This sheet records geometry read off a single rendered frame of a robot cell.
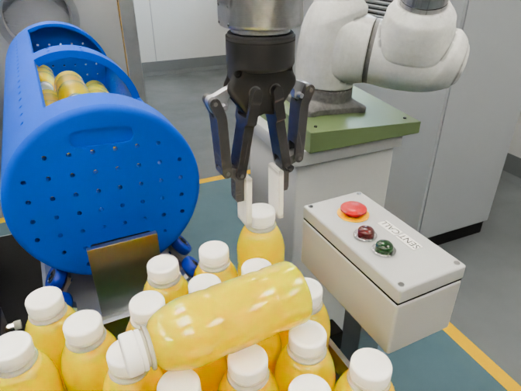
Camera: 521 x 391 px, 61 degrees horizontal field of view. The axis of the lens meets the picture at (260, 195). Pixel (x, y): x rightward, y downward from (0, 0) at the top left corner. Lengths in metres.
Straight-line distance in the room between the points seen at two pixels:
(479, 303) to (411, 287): 1.79
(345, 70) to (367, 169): 0.27
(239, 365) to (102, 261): 0.31
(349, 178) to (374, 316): 0.66
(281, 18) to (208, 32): 5.68
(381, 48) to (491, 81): 1.26
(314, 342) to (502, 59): 1.97
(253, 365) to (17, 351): 0.23
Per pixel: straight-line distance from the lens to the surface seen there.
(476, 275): 2.47
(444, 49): 1.08
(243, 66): 0.47
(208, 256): 0.57
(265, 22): 0.45
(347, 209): 0.61
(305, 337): 0.47
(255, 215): 0.57
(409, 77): 1.10
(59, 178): 0.67
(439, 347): 2.03
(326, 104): 1.14
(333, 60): 1.11
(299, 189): 1.11
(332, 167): 1.13
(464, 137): 2.31
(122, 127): 0.66
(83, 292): 0.79
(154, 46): 5.97
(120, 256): 0.68
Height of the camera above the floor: 1.42
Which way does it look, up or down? 29 degrees down
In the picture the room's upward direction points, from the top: straight up
